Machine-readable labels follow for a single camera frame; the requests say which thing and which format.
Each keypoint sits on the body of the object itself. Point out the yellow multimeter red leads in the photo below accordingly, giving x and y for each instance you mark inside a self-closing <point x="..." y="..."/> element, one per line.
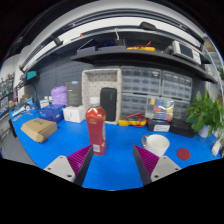
<point x="122" y="123"/>

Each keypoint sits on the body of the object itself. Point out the black workbench shelf unit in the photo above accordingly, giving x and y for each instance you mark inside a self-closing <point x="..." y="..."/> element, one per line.
<point x="133" y="56"/>

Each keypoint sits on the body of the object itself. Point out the white power adapter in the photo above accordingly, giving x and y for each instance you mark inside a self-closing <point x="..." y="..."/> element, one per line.
<point x="216" y="147"/>

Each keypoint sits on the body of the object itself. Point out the black box white label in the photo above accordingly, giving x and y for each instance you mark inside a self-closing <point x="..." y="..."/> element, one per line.
<point x="159" y="126"/>

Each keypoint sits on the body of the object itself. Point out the brown cardboard box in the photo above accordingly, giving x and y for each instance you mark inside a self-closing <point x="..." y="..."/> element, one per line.
<point x="38" y="129"/>

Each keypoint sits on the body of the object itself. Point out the red drink bottle white cap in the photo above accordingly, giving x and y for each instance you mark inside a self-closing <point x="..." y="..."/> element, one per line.
<point x="96" y="126"/>

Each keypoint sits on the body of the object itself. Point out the black rounded speaker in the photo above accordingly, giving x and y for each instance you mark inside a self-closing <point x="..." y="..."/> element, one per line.
<point x="108" y="103"/>

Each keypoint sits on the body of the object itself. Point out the blue carton box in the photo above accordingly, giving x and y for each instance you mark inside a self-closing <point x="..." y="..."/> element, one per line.
<point x="51" y="113"/>

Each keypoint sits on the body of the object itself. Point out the flat round red coaster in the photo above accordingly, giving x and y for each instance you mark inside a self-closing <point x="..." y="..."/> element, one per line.
<point x="183" y="154"/>

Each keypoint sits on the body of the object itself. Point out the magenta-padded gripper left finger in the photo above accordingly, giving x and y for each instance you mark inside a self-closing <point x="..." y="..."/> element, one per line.
<point x="63" y="166"/>

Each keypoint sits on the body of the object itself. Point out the teal bin on pegboard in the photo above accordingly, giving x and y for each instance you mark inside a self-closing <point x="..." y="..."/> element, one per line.
<point x="31" y="75"/>

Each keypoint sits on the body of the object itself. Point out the dark grey standing box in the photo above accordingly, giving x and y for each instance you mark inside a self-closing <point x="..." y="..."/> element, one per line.
<point x="73" y="95"/>

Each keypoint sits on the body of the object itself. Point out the green potted plant white pot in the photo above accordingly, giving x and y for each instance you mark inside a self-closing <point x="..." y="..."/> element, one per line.
<point x="203" y="113"/>

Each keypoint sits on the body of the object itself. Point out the grey small-parts drawer cabinet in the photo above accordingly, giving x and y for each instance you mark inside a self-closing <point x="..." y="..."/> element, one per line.
<point x="176" y="85"/>
<point x="133" y="105"/>
<point x="182" y="108"/>
<point x="140" y="80"/>

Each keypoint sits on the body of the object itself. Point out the clear organizer box colourful parts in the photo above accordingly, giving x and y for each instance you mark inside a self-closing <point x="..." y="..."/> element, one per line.
<point x="160" y="108"/>

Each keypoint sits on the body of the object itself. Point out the white shelf unit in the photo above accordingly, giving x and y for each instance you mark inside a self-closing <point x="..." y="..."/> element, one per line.
<point x="213" y="63"/>

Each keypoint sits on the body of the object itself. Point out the small white box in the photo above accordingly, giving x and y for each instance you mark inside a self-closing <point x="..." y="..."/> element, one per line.
<point x="44" y="103"/>

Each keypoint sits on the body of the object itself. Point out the purple plastic bag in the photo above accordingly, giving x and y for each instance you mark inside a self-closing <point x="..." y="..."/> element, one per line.
<point x="59" y="95"/>

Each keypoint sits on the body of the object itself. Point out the white carton box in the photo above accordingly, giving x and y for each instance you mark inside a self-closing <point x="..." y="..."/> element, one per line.
<point x="74" y="114"/>

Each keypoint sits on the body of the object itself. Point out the white perforated storage bin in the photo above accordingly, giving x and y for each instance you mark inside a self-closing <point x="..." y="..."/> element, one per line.
<point x="95" y="81"/>

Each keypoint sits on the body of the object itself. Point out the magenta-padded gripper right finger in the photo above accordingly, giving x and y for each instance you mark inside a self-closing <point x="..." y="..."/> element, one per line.
<point x="161" y="166"/>

